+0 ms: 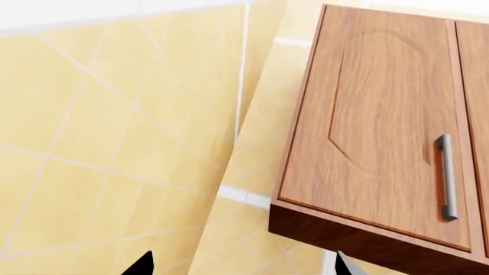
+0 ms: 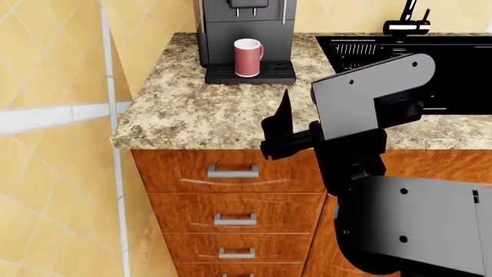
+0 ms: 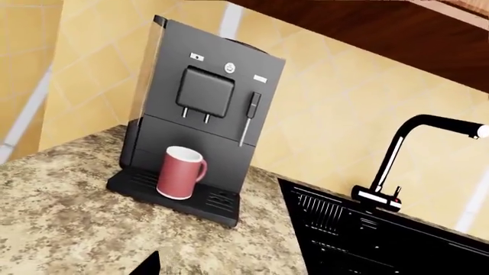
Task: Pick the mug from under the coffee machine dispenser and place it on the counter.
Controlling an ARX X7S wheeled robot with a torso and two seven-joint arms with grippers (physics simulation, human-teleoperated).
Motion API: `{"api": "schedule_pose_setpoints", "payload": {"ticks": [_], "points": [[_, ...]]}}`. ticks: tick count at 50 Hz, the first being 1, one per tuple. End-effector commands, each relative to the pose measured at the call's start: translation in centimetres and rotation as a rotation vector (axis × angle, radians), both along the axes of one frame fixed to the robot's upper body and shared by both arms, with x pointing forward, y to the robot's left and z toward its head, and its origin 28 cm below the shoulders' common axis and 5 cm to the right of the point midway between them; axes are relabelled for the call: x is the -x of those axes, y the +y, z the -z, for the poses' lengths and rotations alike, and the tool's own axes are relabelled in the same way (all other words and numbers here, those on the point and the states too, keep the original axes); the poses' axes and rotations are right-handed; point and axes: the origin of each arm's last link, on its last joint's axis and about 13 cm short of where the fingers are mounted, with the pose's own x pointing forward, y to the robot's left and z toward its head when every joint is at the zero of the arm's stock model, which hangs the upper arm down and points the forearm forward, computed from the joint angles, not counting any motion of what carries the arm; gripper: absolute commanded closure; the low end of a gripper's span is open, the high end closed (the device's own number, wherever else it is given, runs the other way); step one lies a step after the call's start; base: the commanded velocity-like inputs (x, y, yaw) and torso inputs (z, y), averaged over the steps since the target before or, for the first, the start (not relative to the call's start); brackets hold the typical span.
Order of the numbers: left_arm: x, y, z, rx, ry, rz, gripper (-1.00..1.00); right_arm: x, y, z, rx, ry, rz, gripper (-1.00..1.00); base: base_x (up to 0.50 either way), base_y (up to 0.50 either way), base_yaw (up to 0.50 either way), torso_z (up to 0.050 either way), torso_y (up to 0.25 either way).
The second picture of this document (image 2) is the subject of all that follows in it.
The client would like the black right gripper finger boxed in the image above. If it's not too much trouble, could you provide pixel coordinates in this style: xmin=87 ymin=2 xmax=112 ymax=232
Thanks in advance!
xmin=274 ymin=88 xmax=295 ymax=138
xmin=260 ymin=114 xmax=282 ymax=143

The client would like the red mug with white interior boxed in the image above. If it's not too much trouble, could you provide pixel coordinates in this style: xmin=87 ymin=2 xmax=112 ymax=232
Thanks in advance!
xmin=233 ymin=37 xmax=265 ymax=78

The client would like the dark grey coffee machine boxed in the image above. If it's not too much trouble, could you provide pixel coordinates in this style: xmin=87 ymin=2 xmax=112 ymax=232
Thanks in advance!
xmin=194 ymin=0 xmax=298 ymax=85

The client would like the wide wooden drawer front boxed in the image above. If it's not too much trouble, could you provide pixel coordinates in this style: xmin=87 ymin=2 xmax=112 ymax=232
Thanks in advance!
xmin=131 ymin=149 xmax=328 ymax=194

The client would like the black sink faucet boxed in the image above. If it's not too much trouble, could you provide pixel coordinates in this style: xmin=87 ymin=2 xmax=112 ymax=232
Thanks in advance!
xmin=384 ymin=0 xmax=432 ymax=37

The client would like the black kitchen sink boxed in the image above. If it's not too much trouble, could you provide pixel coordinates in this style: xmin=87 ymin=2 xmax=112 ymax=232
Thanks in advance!
xmin=315 ymin=35 xmax=492 ymax=115

